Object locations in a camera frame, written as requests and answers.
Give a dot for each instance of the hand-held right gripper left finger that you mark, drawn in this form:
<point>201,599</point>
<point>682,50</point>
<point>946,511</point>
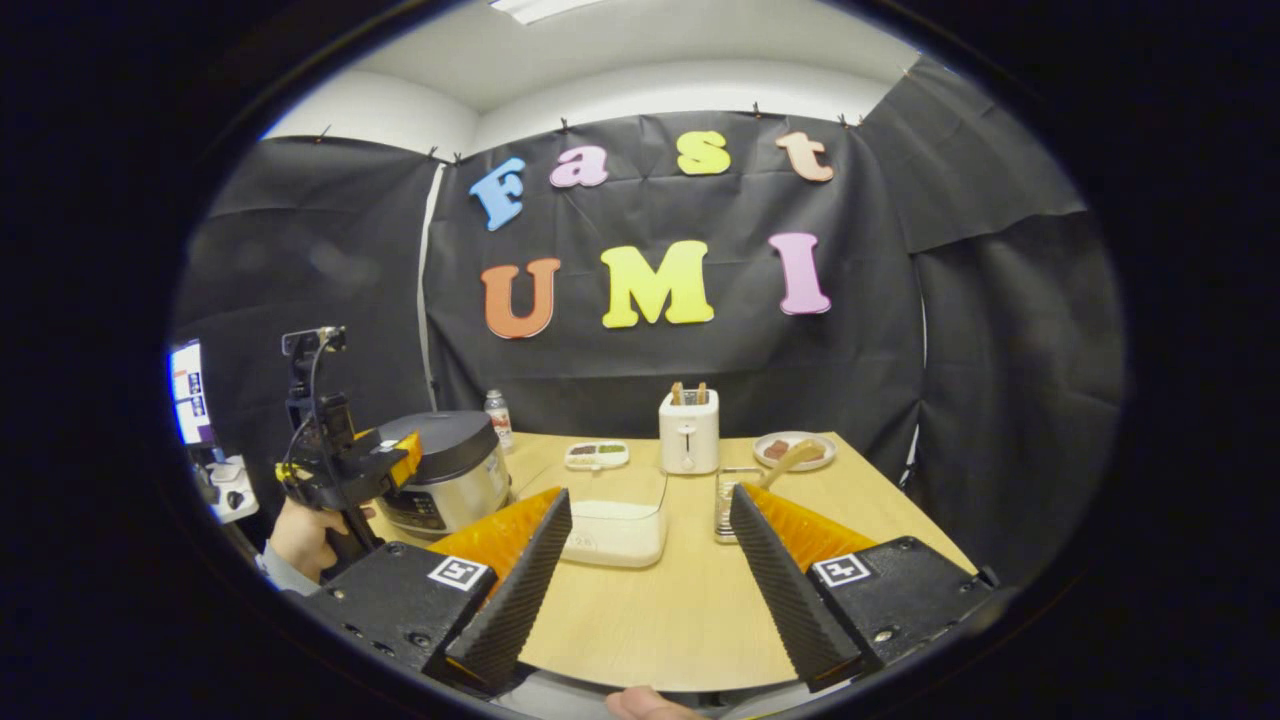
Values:
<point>510,600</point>

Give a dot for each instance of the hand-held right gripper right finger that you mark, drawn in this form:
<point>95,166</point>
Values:
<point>790,600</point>

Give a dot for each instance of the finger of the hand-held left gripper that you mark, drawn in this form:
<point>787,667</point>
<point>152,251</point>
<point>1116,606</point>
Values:
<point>408,455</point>

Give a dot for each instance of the dark grey rice cooker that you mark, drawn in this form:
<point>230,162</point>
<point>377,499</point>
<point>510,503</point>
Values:
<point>460,470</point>

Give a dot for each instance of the clear box of rice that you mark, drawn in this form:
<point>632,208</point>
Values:
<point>620,535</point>

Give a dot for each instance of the small plastic bottle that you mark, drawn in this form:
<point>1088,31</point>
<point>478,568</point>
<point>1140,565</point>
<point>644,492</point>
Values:
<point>498,425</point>

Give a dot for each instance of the person's grey trousers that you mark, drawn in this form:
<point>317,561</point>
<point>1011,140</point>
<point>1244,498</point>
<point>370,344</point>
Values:
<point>560,692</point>

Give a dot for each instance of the white side desk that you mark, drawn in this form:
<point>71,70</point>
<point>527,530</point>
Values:
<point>230,485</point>

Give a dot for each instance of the lit computer monitor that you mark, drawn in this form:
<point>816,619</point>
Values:
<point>190,395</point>

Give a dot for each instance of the plate with food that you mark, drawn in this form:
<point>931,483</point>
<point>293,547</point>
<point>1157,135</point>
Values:
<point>800,440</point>

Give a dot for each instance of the white divided bean dish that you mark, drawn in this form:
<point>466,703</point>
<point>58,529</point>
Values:
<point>597,456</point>

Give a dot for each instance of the white toaster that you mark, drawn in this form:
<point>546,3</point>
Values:
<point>688,440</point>

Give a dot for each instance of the black backdrop cloth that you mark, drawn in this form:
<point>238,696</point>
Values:
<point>640,370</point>

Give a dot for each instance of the long ceiling light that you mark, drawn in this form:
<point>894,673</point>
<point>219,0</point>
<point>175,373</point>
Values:
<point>540,8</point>

